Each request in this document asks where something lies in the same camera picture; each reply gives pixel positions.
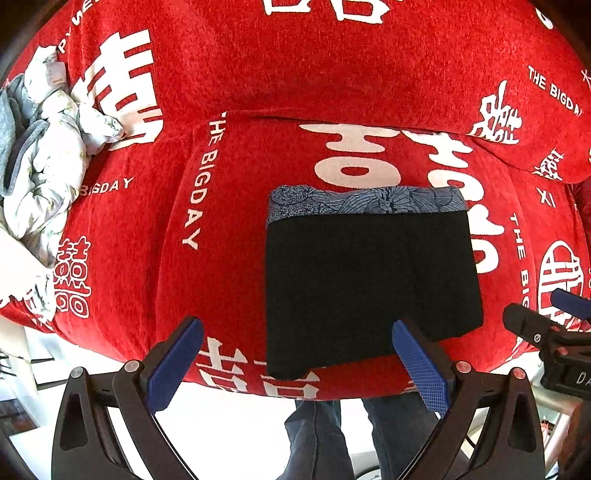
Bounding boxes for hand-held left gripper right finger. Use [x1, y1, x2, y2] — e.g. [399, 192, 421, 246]
[392, 318, 548, 480]

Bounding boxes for grey cloth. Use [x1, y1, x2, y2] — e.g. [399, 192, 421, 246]
[0, 74, 47, 197]

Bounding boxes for red printed sofa cover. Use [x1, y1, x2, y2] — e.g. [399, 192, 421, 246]
[0, 0, 591, 400]

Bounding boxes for black pants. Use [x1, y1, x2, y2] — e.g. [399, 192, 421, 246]
[265, 185, 485, 380]

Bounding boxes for person's left leg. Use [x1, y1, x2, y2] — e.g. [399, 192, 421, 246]
[284, 400, 356, 480]

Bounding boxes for white floral garment pile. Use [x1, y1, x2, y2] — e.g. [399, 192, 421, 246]
[0, 46, 125, 319]

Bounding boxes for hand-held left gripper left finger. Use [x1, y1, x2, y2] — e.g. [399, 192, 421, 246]
[52, 316, 205, 480]

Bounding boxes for person's legs in jeans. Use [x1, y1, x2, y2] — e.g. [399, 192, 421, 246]
[361, 396, 440, 480]

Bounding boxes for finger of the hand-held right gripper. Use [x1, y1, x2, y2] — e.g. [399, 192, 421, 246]
[502, 303, 561, 344]
[550, 288, 591, 320]

